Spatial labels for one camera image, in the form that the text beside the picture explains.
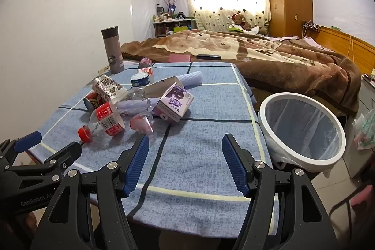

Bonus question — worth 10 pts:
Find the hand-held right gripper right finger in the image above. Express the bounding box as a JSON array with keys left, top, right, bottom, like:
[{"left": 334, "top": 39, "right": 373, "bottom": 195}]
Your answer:
[{"left": 222, "top": 133, "right": 337, "bottom": 250}]

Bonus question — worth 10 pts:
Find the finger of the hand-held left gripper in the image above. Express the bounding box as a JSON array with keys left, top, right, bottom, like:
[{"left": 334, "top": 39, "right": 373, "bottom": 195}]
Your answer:
[
  {"left": 6, "top": 141, "right": 83, "bottom": 180},
  {"left": 0, "top": 131, "right": 43, "bottom": 164}
]

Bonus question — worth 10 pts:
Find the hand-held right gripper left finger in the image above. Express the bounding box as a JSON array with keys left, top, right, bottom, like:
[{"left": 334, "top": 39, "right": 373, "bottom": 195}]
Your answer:
[{"left": 31, "top": 134, "right": 150, "bottom": 250}]

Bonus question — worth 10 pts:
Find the pink plastic cup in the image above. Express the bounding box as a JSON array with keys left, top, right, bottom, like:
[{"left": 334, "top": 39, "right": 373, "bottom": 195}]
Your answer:
[{"left": 130, "top": 114, "right": 155, "bottom": 139}]

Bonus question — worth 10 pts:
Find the clear bottle with red label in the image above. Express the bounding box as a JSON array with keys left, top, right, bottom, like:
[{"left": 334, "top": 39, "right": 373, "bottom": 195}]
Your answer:
[{"left": 78, "top": 102, "right": 126, "bottom": 149}]

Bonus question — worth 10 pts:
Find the dented red can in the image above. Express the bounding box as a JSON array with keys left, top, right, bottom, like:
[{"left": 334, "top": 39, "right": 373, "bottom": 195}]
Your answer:
[{"left": 83, "top": 92, "right": 103, "bottom": 113}]

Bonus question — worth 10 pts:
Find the white mesh trash bin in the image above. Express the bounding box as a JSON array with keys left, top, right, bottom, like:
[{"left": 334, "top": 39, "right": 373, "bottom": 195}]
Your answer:
[{"left": 258, "top": 93, "right": 347, "bottom": 173}]

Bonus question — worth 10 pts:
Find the clear plastic bottle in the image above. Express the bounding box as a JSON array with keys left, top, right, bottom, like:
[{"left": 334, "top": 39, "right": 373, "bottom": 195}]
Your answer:
[{"left": 117, "top": 86, "right": 151, "bottom": 105}]

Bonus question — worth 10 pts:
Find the purple milk carton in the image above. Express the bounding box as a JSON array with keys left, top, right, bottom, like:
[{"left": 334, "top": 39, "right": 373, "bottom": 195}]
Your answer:
[{"left": 152, "top": 82, "right": 194, "bottom": 122}]

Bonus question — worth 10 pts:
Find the cream paper bag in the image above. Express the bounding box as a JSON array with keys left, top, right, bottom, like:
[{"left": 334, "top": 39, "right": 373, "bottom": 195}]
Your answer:
[{"left": 143, "top": 77, "right": 178, "bottom": 99}]

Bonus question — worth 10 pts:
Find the patterned snack packet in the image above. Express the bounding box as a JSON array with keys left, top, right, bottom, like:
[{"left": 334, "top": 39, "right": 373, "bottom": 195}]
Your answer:
[{"left": 92, "top": 74, "right": 128, "bottom": 105}]

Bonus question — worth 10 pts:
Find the white yogurt cup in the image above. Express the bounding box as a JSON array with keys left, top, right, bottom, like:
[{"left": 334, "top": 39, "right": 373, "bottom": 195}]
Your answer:
[{"left": 130, "top": 73, "right": 151, "bottom": 88}]

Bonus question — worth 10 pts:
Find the white foam sheet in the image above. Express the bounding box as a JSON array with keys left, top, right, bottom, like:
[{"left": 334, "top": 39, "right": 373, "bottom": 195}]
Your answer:
[{"left": 176, "top": 71, "right": 203, "bottom": 89}]

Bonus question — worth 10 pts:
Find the red drink can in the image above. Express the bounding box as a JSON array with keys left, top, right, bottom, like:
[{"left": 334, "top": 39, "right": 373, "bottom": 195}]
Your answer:
[{"left": 137, "top": 57, "right": 153, "bottom": 70}]

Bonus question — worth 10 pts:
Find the brown printed blanket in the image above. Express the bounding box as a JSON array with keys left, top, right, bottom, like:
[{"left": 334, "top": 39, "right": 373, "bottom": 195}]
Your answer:
[{"left": 121, "top": 29, "right": 361, "bottom": 117}]

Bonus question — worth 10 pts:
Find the grey thermos flask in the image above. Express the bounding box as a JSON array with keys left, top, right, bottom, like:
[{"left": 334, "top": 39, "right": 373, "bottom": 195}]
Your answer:
[{"left": 101, "top": 26, "right": 124, "bottom": 74}]

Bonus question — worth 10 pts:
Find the pink stool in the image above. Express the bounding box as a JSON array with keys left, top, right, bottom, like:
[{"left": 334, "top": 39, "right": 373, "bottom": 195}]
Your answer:
[{"left": 328, "top": 186, "right": 375, "bottom": 239}]

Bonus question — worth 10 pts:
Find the white plastic bag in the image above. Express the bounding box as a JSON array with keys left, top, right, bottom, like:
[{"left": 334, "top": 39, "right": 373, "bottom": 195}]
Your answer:
[{"left": 353, "top": 109, "right": 375, "bottom": 151}]

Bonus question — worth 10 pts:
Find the brown teddy bear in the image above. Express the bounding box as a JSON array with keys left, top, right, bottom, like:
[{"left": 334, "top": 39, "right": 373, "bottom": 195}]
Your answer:
[{"left": 231, "top": 12, "right": 253, "bottom": 31}]

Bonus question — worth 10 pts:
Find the white cluttered shelf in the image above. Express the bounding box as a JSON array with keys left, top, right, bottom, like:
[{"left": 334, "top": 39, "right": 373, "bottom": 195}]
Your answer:
[{"left": 152, "top": 18, "right": 196, "bottom": 37}]

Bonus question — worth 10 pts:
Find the white bedside cabinet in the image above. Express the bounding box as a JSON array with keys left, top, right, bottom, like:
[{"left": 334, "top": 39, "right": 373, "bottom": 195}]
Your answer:
[{"left": 343, "top": 74, "right": 375, "bottom": 180}]

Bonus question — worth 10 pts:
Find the wooden headboard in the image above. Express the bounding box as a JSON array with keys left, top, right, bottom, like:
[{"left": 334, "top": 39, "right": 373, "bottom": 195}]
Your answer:
[{"left": 302, "top": 24, "right": 375, "bottom": 78}]

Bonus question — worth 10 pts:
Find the white wall sheet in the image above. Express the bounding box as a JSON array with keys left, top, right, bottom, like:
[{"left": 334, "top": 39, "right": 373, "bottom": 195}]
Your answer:
[{"left": 128, "top": 0, "right": 160, "bottom": 42}]

